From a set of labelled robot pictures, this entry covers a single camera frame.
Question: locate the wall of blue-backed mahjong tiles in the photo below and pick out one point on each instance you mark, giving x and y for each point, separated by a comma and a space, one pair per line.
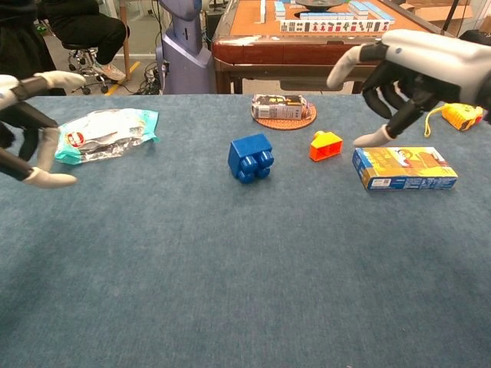
370, 9
280, 8
330, 16

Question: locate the blue felt table cloth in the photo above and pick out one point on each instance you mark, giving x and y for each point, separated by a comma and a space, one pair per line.
230, 268

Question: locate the teal snack bag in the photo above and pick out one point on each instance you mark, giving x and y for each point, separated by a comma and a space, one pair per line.
107, 132

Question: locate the brown mahjong table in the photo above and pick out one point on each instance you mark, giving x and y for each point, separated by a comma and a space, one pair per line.
268, 53

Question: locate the seated person in black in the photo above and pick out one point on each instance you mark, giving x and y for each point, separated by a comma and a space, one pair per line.
88, 27

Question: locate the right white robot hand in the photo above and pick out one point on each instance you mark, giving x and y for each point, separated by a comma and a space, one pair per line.
429, 65

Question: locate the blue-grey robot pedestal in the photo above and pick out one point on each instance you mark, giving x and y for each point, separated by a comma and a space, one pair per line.
184, 61

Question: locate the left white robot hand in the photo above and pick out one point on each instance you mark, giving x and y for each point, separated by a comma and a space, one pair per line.
34, 115

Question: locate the yellow tape measure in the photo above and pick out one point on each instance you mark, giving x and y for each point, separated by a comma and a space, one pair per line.
458, 115

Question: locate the black tripod stand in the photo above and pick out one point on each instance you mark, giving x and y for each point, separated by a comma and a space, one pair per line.
449, 15

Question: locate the blue toy block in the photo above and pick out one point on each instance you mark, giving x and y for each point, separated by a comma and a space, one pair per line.
247, 153

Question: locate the orange toy block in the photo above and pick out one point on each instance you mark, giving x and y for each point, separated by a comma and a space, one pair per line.
326, 147

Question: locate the round woven coaster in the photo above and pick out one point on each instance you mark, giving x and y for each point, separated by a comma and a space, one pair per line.
285, 124

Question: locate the row of face-up mahjong tiles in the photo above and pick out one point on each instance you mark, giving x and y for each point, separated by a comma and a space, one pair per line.
333, 26

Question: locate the person in black clothes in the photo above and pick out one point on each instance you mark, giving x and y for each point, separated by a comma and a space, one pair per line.
23, 42

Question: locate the black round stool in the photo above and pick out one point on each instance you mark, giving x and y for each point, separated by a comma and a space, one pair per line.
84, 57

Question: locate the black mahjong table dome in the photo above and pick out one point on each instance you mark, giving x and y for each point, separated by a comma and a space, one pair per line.
320, 3

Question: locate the black silver snack packet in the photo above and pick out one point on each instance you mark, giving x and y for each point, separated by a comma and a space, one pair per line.
278, 107

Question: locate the colourful cardboard box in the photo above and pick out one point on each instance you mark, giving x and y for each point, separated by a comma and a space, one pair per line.
403, 168

